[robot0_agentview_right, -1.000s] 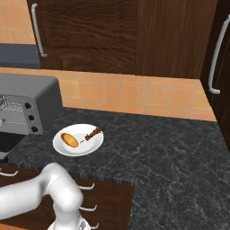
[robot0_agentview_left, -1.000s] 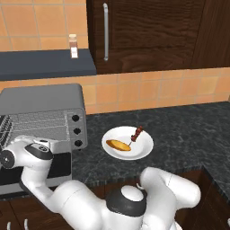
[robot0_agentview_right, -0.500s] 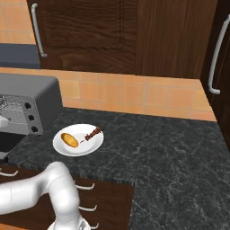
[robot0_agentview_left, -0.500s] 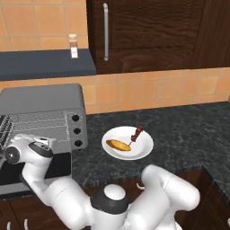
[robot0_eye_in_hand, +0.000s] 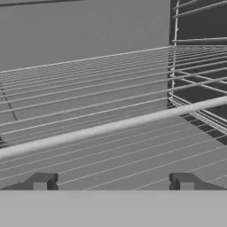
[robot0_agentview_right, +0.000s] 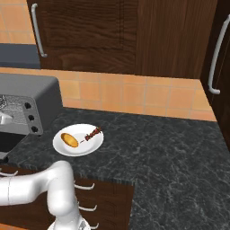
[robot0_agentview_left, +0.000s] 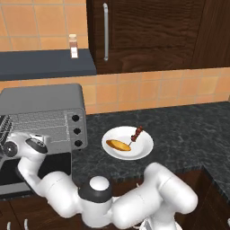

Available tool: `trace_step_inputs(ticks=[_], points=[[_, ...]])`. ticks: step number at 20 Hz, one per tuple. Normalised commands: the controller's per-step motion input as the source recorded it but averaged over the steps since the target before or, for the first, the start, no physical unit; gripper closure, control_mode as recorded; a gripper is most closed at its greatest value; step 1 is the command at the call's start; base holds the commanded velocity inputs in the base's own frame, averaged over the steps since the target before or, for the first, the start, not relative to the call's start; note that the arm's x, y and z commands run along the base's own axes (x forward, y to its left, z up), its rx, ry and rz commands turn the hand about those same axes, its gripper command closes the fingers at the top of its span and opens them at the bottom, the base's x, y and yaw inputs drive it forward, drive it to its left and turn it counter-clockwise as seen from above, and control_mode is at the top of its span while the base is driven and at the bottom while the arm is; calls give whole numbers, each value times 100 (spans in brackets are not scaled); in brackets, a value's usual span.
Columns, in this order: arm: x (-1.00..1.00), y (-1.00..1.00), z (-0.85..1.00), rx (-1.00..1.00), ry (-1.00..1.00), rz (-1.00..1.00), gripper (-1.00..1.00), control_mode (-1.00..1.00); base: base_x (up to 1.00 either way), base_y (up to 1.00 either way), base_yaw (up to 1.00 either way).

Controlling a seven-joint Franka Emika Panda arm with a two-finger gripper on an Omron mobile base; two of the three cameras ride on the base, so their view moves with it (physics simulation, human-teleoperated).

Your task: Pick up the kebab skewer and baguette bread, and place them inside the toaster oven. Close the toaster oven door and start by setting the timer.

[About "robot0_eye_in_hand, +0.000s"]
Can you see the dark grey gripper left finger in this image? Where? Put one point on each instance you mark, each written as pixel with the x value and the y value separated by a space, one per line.
pixel 41 181

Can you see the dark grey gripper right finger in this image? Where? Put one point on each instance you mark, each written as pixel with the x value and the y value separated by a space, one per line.
pixel 184 181

